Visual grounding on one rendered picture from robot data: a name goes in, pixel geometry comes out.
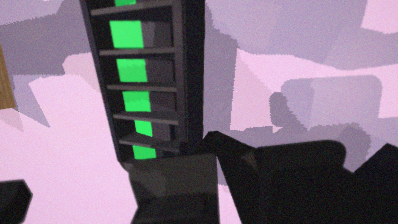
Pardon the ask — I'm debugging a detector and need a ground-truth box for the dark grey rounded unit with white label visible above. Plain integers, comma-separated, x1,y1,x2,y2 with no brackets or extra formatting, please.
79,0,205,173

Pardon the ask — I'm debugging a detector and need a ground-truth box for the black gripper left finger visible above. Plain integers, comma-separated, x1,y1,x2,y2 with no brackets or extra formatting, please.
128,131,220,224

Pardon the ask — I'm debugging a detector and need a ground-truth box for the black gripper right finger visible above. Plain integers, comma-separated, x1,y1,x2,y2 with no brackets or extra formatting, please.
213,131,346,224

